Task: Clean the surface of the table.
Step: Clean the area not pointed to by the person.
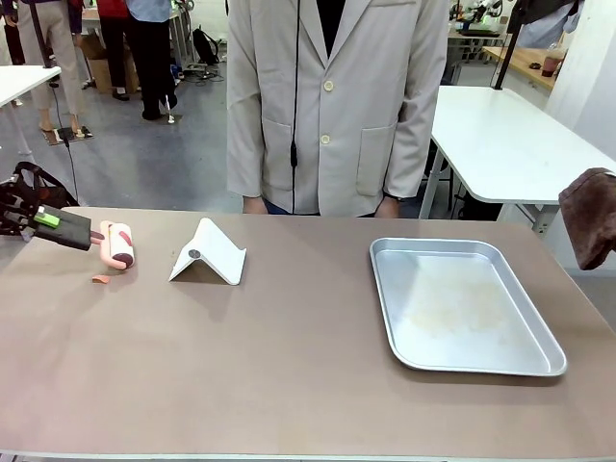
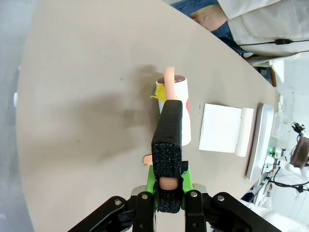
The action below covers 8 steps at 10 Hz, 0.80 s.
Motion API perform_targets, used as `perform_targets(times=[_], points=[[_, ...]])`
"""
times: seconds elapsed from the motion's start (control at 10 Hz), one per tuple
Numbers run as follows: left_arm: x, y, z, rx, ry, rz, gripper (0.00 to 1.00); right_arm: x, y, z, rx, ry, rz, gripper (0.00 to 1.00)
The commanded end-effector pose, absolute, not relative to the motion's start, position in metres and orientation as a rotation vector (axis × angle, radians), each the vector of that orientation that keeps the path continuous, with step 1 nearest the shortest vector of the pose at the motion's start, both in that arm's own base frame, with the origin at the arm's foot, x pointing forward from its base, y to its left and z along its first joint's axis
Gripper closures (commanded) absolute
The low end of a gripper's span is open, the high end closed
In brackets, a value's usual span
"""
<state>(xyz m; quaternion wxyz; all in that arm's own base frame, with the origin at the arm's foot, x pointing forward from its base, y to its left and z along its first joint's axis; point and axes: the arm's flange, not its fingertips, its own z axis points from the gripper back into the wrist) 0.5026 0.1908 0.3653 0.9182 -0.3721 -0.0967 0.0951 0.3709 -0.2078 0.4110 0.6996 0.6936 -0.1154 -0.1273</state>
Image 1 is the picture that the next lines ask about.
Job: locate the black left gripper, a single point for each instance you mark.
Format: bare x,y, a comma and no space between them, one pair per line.
6,214

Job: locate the brown cloth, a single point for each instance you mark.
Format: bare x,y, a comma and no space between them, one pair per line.
594,216

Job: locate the person's right hand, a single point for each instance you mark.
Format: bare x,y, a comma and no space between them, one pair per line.
254,206

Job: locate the person's left hand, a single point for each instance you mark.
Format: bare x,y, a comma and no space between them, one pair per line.
388,207

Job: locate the orange paper scrap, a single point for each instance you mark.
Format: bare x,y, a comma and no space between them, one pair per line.
101,279

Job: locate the small white table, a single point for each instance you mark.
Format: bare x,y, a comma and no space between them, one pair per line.
19,82

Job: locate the bystander in beige trousers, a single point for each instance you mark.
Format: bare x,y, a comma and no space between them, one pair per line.
53,62

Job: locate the brown cardboard box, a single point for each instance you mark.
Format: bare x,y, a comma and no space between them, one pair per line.
98,62

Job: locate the white folded roller stand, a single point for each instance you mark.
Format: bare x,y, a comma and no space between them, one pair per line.
212,255

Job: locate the bystander in red top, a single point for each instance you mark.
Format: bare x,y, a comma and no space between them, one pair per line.
114,48

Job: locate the bystander in black trousers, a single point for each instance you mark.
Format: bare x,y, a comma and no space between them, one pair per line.
154,58

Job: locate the black backpack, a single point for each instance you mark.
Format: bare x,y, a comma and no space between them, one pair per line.
205,45

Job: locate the person in beige jacket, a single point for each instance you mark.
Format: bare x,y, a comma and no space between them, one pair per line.
337,106

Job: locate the silver metal tray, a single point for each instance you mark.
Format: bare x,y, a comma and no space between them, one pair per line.
462,308

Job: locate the black slanted pole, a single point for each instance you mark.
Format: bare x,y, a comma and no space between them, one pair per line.
507,43

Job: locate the light wooden workbench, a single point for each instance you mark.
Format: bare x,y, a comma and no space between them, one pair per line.
524,62

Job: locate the dark red drink cup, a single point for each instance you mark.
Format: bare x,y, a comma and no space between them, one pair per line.
550,60

